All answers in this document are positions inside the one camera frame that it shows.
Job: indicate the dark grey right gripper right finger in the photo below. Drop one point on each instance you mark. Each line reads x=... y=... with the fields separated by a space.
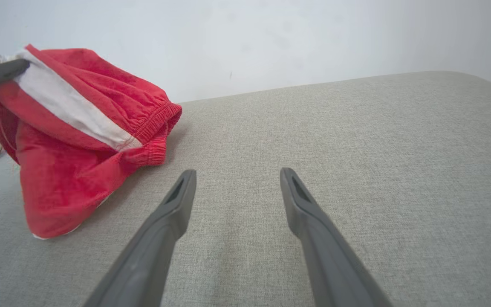
x=330 y=264

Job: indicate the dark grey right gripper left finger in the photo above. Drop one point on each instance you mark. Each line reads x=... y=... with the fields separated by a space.
x=151 y=256

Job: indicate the red shorts with white stripe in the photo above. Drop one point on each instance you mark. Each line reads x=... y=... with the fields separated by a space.
x=66 y=183

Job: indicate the grey fabric sofa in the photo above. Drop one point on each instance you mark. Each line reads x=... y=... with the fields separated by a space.
x=356 y=149

